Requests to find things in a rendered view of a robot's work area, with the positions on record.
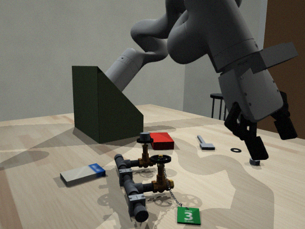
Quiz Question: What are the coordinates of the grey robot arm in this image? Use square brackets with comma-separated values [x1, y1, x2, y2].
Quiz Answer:
[105, 0, 299, 92]

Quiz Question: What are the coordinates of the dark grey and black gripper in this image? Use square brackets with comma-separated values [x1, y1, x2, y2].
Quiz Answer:
[218, 62, 297, 160]

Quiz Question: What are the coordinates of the red box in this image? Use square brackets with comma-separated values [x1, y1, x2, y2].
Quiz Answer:
[150, 132, 174, 150]

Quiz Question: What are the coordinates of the dark grey cylinder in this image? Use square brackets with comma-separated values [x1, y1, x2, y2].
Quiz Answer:
[140, 132, 150, 141]

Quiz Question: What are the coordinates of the dark grey hex nut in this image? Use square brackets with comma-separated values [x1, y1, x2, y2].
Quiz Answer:
[249, 157, 260, 166]

